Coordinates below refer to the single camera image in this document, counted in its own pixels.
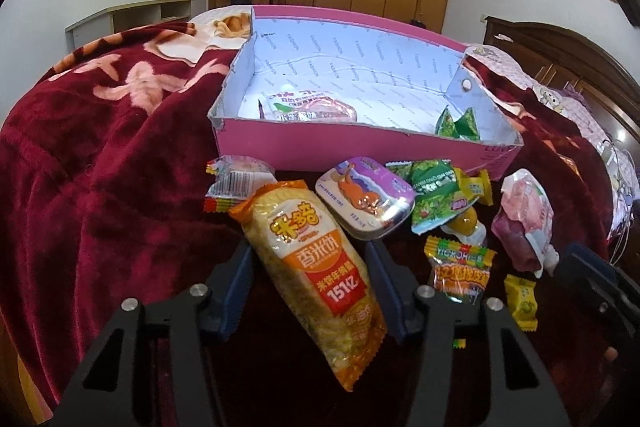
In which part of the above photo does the rainbow striped candy packet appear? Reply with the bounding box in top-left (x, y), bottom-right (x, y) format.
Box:
top-left (202, 157), bottom-right (278, 214)

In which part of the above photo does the pink and white snack packet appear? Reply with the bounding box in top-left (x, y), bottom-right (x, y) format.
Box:
top-left (257, 89), bottom-right (358, 125)

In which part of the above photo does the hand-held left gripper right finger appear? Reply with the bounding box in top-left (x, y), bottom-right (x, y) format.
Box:
top-left (364, 241), bottom-right (571, 427)

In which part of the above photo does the orange rice cracker packet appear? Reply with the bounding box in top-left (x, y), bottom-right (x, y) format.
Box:
top-left (231, 179), bottom-right (388, 392)

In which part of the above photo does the dark wooden headboard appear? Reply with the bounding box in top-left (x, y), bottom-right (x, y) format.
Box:
top-left (484, 16), bottom-right (640, 132)

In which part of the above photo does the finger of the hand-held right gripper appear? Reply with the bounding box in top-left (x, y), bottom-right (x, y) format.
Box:
top-left (562, 242), bottom-right (640, 325)

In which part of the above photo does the purple cat print tin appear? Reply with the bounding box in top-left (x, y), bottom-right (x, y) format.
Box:
top-left (315, 156), bottom-right (416, 242)

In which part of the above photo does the yellow jelly cup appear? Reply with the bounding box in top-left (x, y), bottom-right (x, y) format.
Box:
top-left (442, 209), bottom-right (488, 249)

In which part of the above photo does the red floral blanket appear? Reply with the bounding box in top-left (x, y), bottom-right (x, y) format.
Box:
top-left (0, 7), bottom-right (618, 427)

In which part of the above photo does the small green pea packet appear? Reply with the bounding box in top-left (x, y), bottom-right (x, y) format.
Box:
top-left (435, 107), bottom-right (460, 138)
top-left (452, 107), bottom-right (482, 142)

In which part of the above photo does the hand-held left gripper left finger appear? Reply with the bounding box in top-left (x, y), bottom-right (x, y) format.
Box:
top-left (47, 241), bottom-right (256, 427)

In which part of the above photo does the pink cardboard box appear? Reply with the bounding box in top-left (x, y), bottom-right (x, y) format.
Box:
top-left (207, 5), bottom-right (525, 182)

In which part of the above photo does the yellow wrapped candy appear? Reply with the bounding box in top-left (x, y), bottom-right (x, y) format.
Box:
top-left (459, 169), bottom-right (493, 208)

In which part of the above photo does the white low shelf unit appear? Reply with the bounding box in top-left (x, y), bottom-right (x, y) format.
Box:
top-left (65, 0), bottom-right (196, 52)

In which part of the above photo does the colourful gummy candy packet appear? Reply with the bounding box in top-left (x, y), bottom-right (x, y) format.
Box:
top-left (424, 236), bottom-right (498, 305)

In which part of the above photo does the small yellow candy packet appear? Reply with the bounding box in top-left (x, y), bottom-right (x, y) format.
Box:
top-left (504, 274), bottom-right (538, 330)

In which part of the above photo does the large green pea packet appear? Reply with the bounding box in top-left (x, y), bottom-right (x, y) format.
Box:
top-left (385, 159), bottom-right (476, 235)

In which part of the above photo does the pink drink pouch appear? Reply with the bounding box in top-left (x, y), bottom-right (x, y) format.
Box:
top-left (491, 169), bottom-right (560, 279)

